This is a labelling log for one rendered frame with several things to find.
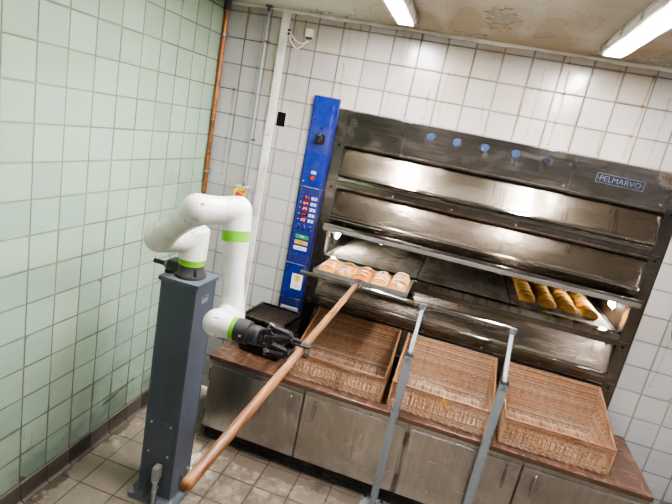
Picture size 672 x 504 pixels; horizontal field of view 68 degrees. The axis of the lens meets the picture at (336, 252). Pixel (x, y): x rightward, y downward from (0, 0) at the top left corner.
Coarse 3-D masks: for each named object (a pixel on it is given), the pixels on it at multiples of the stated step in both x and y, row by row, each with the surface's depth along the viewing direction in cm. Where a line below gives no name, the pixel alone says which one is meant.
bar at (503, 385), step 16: (304, 272) 287; (368, 288) 280; (416, 304) 274; (432, 304) 273; (480, 320) 266; (416, 336) 264; (512, 336) 262; (400, 384) 261; (400, 400) 263; (496, 400) 249; (496, 416) 251; (384, 448) 270; (480, 448) 256; (384, 464) 272; (480, 464) 258; (368, 496) 288; (464, 496) 267
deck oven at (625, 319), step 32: (608, 160) 269; (384, 192) 304; (320, 224) 319; (512, 224) 289; (544, 224) 283; (320, 256) 323; (480, 256) 296; (640, 256) 274; (416, 288) 310; (608, 288) 281; (640, 288) 277; (384, 320) 320; (352, 352) 330; (512, 352) 302; (608, 384) 292
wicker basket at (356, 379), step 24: (336, 336) 323; (360, 336) 320; (384, 336) 317; (312, 360) 284; (336, 360) 316; (360, 360) 320; (384, 360) 317; (336, 384) 283; (360, 384) 293; (384, 384) 275
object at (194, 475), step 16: (352, 288) 262; (336, 304) 235; (288, 368) 169; (272, 384) 156; (256, 400) 146; (240, 416) 137; (224, 432) 129; (224, 448) 125; (208, 464) 118; (192, 480) 111
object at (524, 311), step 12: (360, 264) 321; (432, 288) 308; (444, 288) 306; (468, 300) 303; (480, 300) 301; (492, 300) 301; (516, 312) 297; (528, 312) 295; (540, 312) 296; (564, 324) 291; (576, 324) 290; (588, 324) 292; (612, 336) 286
